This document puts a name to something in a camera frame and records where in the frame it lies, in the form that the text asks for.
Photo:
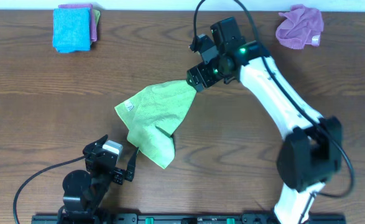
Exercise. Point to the folded pink cloth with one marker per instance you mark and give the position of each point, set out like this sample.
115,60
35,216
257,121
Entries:
92,26

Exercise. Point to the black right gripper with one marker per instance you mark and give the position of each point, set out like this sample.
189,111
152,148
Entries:
206,79

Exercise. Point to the folded light green cloth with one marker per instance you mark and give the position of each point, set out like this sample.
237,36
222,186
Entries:
97,16

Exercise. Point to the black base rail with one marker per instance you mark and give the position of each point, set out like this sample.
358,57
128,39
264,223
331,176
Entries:
132,218

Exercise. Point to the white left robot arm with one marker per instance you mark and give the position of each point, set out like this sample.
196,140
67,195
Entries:
85,189

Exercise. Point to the crumpled purple cloth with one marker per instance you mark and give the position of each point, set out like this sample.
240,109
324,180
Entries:
301,26

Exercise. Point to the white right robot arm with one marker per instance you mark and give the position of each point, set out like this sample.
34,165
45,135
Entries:
309,156

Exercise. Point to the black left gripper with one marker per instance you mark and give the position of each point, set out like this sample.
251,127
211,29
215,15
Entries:
94,145

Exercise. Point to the folded blue cloth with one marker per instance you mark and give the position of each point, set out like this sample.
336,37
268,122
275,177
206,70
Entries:
71,30

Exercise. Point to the green microfiber cloth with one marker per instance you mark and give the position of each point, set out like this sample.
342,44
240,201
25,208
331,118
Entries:
152,116

